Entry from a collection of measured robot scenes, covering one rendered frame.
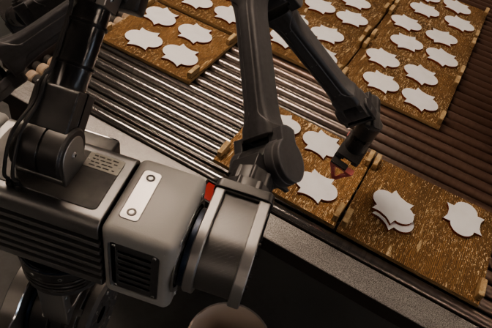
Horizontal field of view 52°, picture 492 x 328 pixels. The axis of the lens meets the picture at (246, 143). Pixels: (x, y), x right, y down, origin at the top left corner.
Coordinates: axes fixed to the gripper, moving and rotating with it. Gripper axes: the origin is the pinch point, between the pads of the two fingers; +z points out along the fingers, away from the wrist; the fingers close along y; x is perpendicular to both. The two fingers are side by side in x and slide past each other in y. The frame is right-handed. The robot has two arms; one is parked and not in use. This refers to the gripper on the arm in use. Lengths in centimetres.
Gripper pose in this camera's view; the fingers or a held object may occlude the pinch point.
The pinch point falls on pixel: (341, 165)
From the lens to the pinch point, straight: 144.0
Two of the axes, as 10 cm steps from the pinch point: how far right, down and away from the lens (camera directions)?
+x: 8.3, 5.5, -1.5
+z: -2.6, 6.0, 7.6
